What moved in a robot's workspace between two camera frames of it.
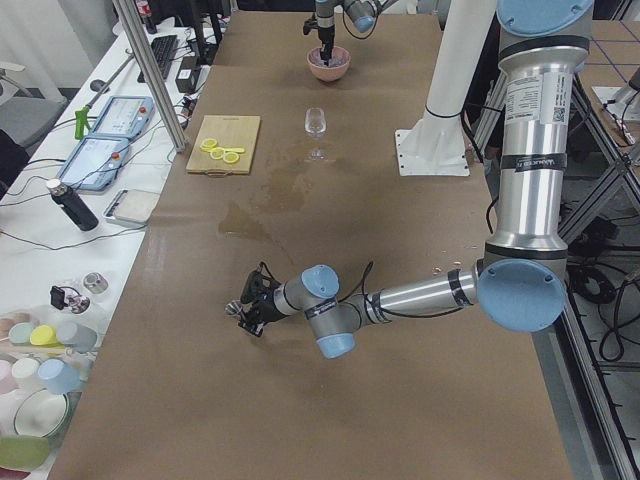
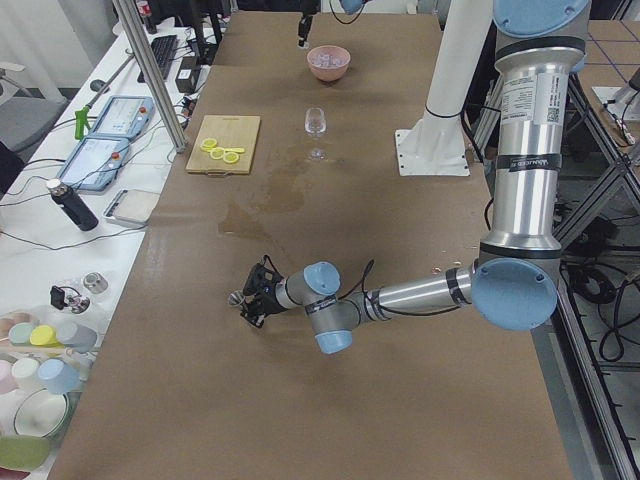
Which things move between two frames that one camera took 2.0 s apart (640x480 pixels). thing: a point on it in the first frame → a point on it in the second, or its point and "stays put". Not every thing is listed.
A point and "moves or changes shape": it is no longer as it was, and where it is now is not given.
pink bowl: (339, 63) stays put
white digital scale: (132, 207) stays put
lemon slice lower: (230, 157) stays put
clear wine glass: (315, 124) stays put
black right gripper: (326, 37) → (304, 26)
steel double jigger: (233, 307) moves or changes shape
